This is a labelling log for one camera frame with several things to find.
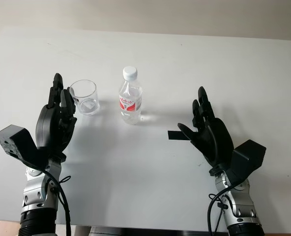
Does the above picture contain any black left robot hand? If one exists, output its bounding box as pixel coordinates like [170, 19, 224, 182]
[34, 73, 78, 158]

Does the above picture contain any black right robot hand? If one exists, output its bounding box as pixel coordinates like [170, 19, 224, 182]
[177, 86, 235, 170]

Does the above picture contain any clear water bottle red label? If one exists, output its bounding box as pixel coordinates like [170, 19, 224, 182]
[118, 66, 143, 125]

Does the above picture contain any clear plastic cup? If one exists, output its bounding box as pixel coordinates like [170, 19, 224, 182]
[68, 79, 100, 117]

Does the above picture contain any black tape strip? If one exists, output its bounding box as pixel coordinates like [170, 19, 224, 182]
[168, 131, 190, 141]

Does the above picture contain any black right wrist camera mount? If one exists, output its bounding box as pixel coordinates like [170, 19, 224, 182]
[230, 139, 267, 185]

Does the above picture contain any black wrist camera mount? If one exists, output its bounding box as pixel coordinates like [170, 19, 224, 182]
[230, 139, 267, 185]
[0, 124, 50, 171]

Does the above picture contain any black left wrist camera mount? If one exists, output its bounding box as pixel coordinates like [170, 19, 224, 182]
[0, 124, 50, 171]

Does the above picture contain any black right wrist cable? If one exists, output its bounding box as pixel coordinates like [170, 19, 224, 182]
[207, 181, 236, 236]

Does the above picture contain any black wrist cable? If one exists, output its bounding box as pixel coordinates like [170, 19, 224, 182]
[27, 166, 72, 236]
[207, 181, 236, 236]

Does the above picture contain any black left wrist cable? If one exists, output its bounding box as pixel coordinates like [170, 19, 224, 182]
[27, 166, 72, 236]

